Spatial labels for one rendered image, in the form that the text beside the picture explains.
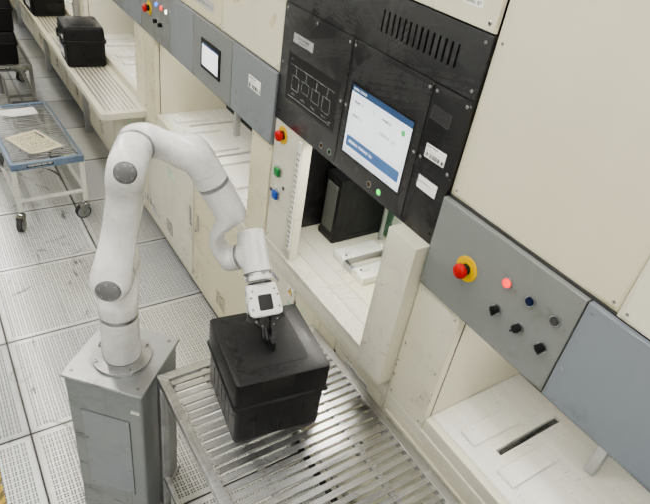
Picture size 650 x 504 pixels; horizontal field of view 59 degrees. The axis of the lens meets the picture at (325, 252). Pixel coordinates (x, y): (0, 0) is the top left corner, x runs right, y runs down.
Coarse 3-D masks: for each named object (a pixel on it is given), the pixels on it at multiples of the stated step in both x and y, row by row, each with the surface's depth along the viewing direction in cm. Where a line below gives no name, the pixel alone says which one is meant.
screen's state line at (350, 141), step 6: (348, 138) 175; (348, 144) 176; (354, 144) 174; (360, 144) 171; (354, 150) 174; (360, 150) 172; (366, 150) 169; (366, 156) 170; (372, 156) 167; (372, 162) 168; (378, 162) 166; (384, 162) 163; (378, 168) 166; (384, 168) 164; (390, 168) 162; (390, 174) 162; (396, 174) 160; (396, 180) 160
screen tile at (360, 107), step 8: (352, 104) 170; (360, 104) 167; (360, 112) 168; (368, 112) 165; (352, 120) 172; (368, 120) 165; (376, 120) 162; (352, 128) 173; (360, 128) 169; (368, 128) 166; (360, 136) 170; (368, 136) 167; (368, 144) 168
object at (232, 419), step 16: (224, 400) 173; (288, 400) 169; (304, 400) 172; (224, 416) 176; (240, 416) 164; (256, 416) 167; (272, 416) 170; (288, 416) 174; (304, 416) 177; (240, 432) 168; (256, 432) 172
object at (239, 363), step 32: (224, 320) 176; (288, 320) 180; (224, 352) 165; (256, 352) 167; (288, 352) 169; (320, 352) 171; (224, 384) 167; (256, 384) 158; (288, 384) 164; (320, 384) 170
